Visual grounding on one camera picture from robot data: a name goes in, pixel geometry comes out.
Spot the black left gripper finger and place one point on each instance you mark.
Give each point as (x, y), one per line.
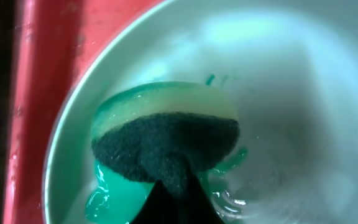
(177, 197)

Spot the green yellow sponge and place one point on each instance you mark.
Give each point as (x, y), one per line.
(164, 125)

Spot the white plate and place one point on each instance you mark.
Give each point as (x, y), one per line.
(291, 69)

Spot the red plastic tray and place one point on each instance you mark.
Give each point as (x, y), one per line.
(55, 42)

